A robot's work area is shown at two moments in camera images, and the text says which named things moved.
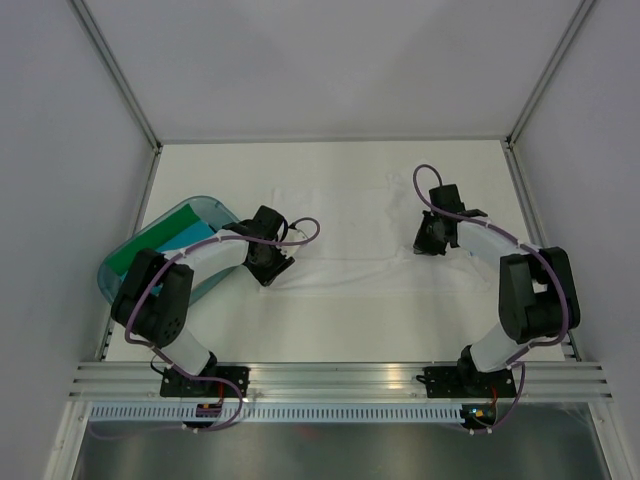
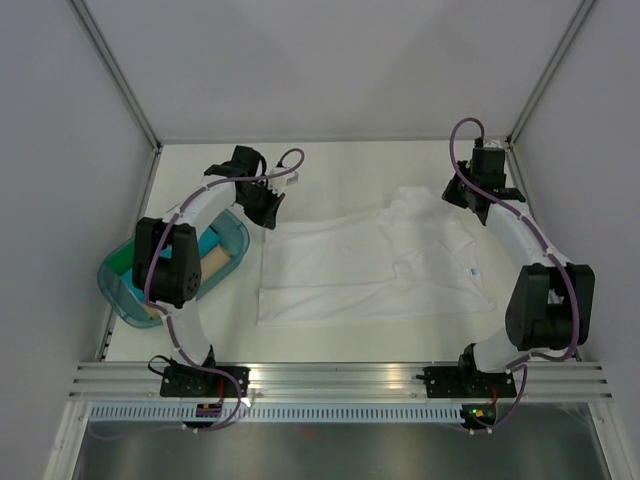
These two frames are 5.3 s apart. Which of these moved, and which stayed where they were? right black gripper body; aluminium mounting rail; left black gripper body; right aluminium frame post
Moved: left black gripper body; right black gripper body
Stayed: right aluminium frame post; aluminium mounting rail
